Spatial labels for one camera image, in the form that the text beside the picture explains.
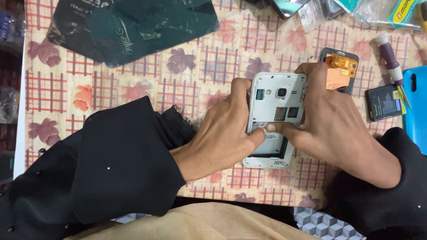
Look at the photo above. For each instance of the person's left hand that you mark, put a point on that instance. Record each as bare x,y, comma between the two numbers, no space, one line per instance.
216,140

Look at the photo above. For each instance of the person's right hand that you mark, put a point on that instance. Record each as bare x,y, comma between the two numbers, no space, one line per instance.
333,133

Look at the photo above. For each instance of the white open-back phone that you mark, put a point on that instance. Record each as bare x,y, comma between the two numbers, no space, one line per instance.
277,103

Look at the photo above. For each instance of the black phone battery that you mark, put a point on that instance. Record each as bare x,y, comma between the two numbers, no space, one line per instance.
383,102

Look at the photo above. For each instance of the black display panel orange flex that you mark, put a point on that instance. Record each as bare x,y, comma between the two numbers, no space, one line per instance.
342,71

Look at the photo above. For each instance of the floral checked tablecloth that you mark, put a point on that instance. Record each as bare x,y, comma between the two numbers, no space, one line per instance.
200,76

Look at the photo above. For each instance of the blue phone cover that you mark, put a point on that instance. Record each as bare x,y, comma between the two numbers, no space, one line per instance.
416,110

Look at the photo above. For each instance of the person's beige clothing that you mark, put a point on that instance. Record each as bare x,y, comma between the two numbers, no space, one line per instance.
193,223

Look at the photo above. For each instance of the small clear plastic bag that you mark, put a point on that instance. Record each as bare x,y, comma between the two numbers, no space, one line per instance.
317,13

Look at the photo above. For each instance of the dark green glass packet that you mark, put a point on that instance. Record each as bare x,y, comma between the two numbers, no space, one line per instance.
68,28
153,30

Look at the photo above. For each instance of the clear bag with yellow label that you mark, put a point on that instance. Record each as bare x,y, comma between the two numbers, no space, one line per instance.
383,11

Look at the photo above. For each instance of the dark glossy phone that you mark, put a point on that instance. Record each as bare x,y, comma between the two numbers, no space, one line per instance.
288,6

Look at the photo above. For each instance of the yellow tool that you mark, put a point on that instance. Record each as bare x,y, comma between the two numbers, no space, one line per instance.
423,16

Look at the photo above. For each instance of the dark cluttered shelf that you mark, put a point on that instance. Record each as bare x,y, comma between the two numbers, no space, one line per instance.
10,83

